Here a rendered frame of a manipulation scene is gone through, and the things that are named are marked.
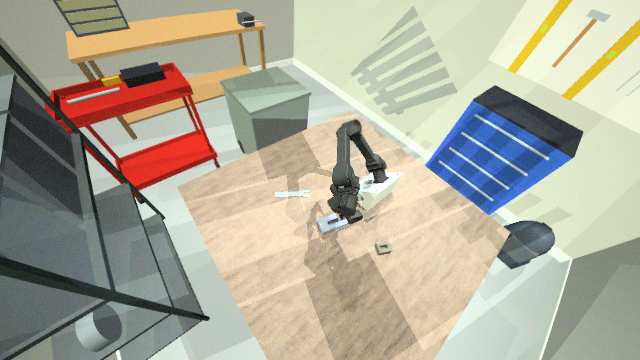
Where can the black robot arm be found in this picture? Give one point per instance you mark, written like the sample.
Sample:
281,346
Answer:
345,200

